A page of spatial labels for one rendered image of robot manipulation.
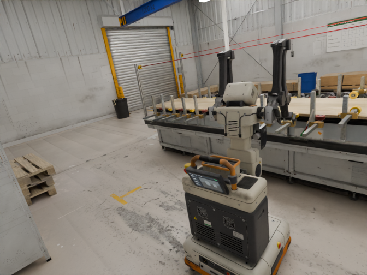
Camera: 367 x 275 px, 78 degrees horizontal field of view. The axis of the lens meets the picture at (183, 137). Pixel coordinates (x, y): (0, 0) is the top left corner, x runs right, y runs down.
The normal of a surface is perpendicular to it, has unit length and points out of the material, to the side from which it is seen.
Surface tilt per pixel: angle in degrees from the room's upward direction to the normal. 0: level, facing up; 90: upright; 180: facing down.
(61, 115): 90
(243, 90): 48
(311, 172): 90
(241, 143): 82
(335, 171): 90
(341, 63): 90
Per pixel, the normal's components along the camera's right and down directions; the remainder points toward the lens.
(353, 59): -0.71, 0.32
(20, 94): 0.69, 0.12
